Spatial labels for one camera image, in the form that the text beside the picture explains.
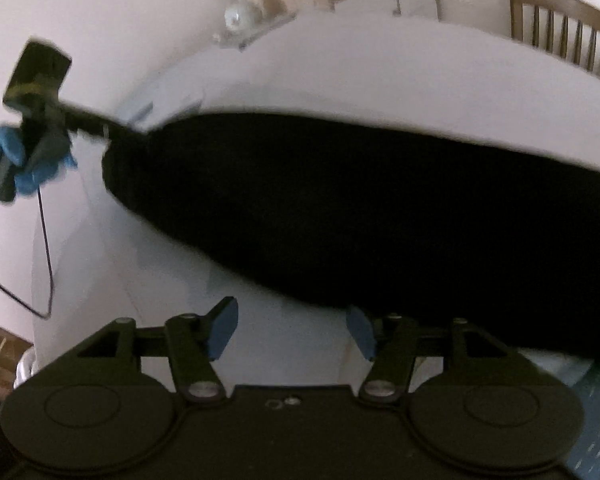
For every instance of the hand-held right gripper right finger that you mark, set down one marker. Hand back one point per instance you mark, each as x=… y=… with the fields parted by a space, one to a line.
x=361 y=332

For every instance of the blue speckled floor mat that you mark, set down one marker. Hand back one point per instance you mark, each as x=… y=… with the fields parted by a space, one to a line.
x=597 y=410

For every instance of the white tablecloth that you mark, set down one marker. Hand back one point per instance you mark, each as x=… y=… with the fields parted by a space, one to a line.
x=330 y=75

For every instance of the person's left hand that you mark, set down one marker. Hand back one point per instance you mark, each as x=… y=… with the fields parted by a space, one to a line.
x=35 y=180

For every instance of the wooden slatted chair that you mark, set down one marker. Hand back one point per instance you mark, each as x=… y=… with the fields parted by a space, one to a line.
x=565 y=25

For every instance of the black garment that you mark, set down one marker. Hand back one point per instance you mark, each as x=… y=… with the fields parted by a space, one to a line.
x=380 y=220

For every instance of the glass bowl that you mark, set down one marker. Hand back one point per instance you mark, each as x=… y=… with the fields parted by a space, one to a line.
x=239 y=14

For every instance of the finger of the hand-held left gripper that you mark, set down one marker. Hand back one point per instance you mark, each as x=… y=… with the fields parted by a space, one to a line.
x=105 y=122

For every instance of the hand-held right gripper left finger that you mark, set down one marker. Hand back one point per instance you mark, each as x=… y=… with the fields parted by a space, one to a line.
x=222 y=327

